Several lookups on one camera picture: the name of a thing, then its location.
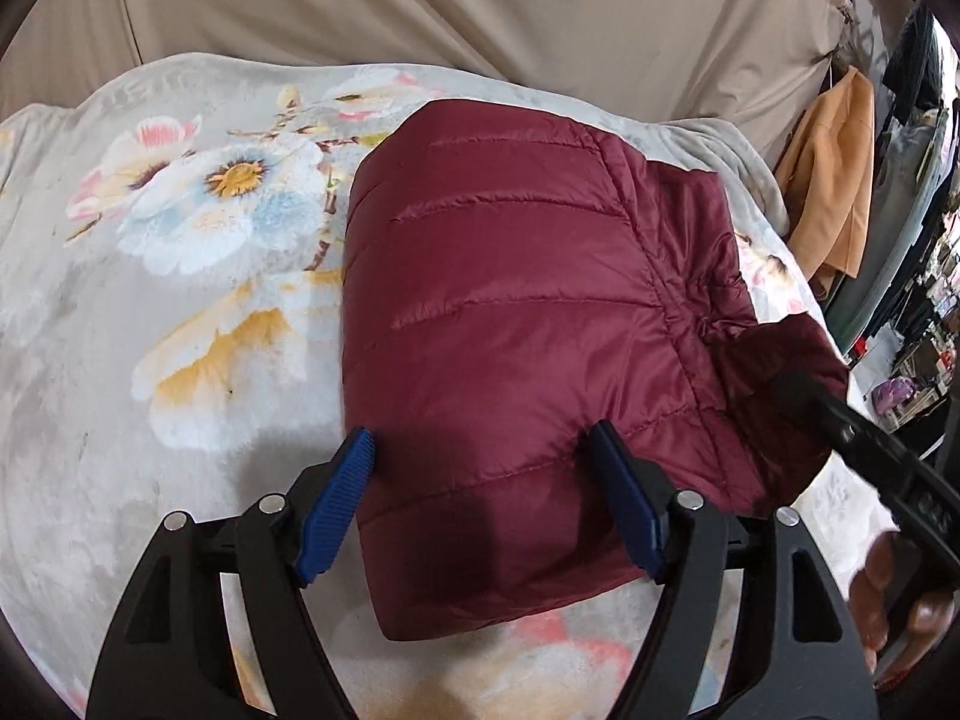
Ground person's right hand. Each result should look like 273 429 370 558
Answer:
847 531 960 682

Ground orange hanging coat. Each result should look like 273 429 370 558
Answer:
772 66 878 302

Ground dark hanging clothes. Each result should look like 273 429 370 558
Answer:
825 6 960 361

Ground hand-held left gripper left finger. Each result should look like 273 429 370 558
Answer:
86 426 376 720

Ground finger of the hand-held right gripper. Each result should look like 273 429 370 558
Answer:
771 369 912 482

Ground maroon puffer jacket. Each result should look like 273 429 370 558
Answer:
341 99 852 642

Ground purple bag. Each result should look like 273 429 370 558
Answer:
870 377 920 418

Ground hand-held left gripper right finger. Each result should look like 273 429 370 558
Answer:
587 420 880 720

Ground beige cloth backdrop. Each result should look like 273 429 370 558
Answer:
0 0 863 147

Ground floral fleece blanket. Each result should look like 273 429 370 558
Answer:
0 52 897 720

